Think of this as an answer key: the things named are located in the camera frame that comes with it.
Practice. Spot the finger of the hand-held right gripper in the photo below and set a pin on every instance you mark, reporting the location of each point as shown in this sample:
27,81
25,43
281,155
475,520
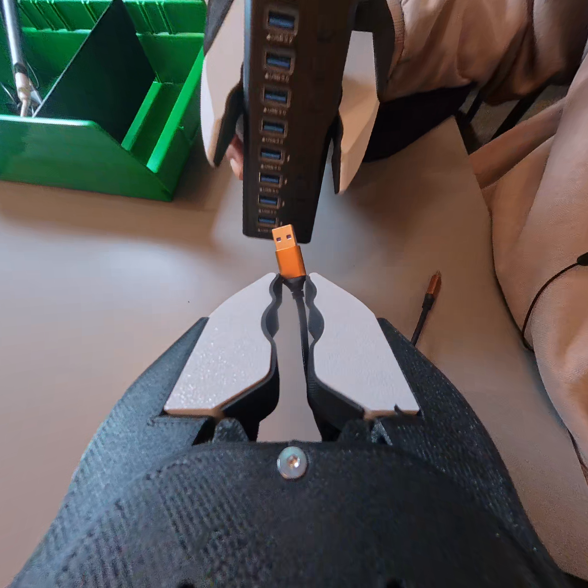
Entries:
360,105
220,69

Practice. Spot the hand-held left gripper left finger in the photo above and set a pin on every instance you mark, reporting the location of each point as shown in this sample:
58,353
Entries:
225,358

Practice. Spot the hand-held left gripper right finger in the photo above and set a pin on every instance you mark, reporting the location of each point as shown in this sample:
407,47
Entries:
358,358

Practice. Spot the black chair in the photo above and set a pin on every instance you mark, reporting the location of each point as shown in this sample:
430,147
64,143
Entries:
413,119

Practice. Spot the person's right forearm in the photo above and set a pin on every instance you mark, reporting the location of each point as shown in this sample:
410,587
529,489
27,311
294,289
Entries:
468,41

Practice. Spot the silver metal rod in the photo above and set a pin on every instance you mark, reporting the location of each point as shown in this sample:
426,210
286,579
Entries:
16,55

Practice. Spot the black multi-port usb hub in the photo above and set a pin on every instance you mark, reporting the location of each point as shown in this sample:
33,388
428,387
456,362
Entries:
312,115

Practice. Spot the green plastic bin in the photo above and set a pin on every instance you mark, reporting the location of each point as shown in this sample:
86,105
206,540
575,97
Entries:
69,156

